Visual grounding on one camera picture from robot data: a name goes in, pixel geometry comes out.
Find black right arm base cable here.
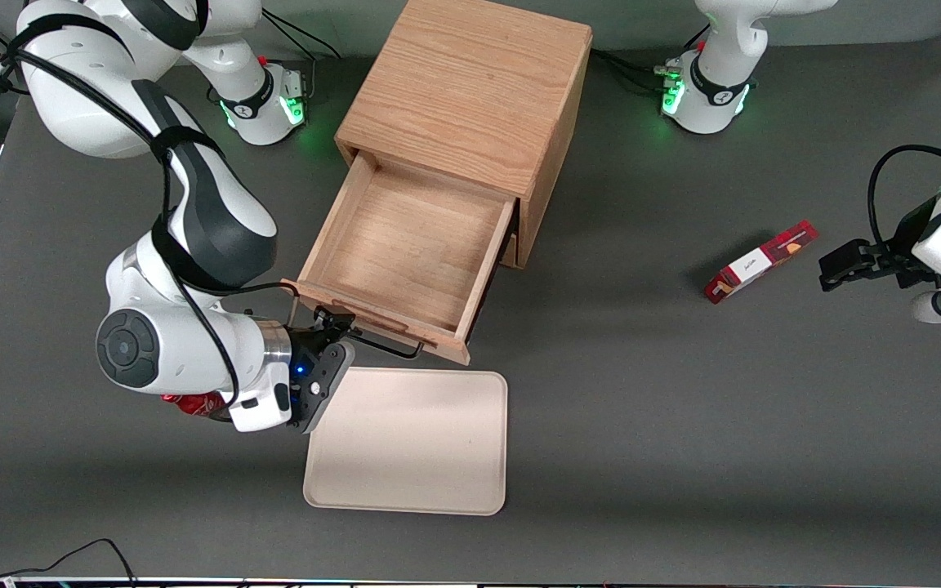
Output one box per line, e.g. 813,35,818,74
261,12,342,103

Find red tartan shortbread box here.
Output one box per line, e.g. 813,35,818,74
703,219,820,305

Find light oak wooden cabinet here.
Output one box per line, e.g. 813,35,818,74
334,0,594,270

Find red soda bottle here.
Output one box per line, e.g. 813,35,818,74
162,393,234,421

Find long black left arm cable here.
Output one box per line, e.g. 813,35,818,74
868,145,941,246

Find beige rectangular tray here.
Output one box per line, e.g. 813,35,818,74
303,367,510,517

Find thin black table edge cable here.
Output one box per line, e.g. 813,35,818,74
0,537,138,588

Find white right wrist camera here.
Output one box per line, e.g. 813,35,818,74
230,359,293,434

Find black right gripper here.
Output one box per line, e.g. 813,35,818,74
286,305,355,434

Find black left arm base cables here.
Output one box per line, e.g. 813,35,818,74
591,47,684,97

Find light oak wooden drawer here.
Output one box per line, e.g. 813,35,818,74
279,151,518,366

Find black metal drawer handle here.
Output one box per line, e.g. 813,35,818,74
346,325,426,360

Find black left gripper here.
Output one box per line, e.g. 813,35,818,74
819,198,941,292

